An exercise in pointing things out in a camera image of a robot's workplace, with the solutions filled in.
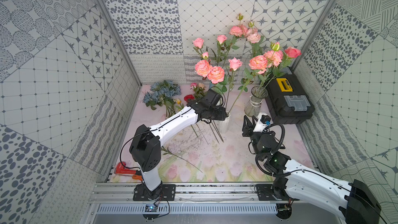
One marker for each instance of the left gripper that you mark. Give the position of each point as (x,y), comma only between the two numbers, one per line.
(219,112)

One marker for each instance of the bunch of artificial flowers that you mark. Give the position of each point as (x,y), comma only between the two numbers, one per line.
(164,96)

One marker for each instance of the red pipe wrench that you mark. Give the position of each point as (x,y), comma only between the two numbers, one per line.
(123,170)

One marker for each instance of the pink rose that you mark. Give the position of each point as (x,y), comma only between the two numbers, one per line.
(234,65)

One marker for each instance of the clear glass vase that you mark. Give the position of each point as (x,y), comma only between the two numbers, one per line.
(253,106)

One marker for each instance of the aluminium rail frame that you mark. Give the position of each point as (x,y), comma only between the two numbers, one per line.
(185,193)

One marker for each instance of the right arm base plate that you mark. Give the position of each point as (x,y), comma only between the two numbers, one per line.
(269,192)

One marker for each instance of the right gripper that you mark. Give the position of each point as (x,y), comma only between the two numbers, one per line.
(248,129)

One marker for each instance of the pink carnation stem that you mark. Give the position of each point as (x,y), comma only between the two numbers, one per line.
(166,151)

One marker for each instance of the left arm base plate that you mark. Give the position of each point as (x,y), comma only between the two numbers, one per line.
(165,192)

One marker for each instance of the large pink rose stem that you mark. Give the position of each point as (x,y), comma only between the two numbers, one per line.
(282,59)

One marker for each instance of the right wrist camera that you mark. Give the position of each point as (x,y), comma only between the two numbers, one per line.
(263,122)

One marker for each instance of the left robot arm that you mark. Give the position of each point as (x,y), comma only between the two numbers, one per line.
(146,144)

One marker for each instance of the pink peony flower stem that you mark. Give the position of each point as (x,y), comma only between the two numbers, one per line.
(236,33)

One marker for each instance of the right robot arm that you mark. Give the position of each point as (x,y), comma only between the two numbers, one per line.
(353,202)

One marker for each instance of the white ribbed vase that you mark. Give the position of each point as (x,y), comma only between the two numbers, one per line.
(223,125)

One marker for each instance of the black toolbox yellow latch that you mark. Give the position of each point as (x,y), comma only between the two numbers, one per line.
(287,101)

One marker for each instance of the large peony stem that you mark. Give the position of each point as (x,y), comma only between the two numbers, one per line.
(256,65)

